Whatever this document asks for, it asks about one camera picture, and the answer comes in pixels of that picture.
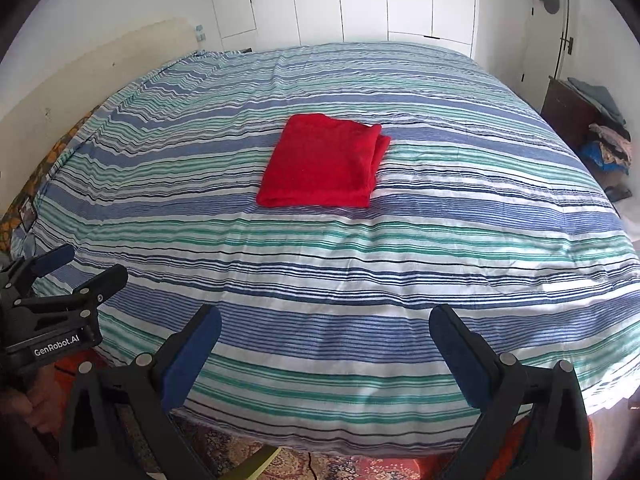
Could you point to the white wardrobe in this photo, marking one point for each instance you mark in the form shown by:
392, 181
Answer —
350, 0

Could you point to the orange knit garment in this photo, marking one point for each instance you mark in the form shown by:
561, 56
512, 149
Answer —
520, 440

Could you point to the patterned red rug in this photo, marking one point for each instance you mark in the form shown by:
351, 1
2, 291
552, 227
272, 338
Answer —
325, 465

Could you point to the pile of clothes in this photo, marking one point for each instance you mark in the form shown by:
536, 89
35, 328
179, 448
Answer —
607, 130

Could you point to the person's left hand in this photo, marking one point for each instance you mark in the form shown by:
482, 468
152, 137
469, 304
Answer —
25, 410

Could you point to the red sweater with white figure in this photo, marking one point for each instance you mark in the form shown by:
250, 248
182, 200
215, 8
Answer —
320, 160

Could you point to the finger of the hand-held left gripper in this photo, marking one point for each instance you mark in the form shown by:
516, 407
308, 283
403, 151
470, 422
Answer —
107, 280
52, 258

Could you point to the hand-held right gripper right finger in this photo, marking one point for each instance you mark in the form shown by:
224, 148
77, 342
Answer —
457, 355

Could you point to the dark wooden cabinet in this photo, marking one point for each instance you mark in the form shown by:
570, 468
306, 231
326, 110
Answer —
560, 110

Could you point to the white door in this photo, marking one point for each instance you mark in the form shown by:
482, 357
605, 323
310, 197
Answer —
547, 45

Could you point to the yellow-green wooden frame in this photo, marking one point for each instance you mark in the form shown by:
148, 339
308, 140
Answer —
257, 465

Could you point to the striped bed blanket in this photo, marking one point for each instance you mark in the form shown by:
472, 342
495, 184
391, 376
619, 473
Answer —
400, 270

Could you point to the beige headboard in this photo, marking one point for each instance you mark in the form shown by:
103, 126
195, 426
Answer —
75, 80

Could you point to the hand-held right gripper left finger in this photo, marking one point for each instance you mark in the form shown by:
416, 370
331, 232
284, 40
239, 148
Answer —
192, 355

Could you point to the orange patterned cloth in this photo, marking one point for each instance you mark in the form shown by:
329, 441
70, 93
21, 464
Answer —
35, 180

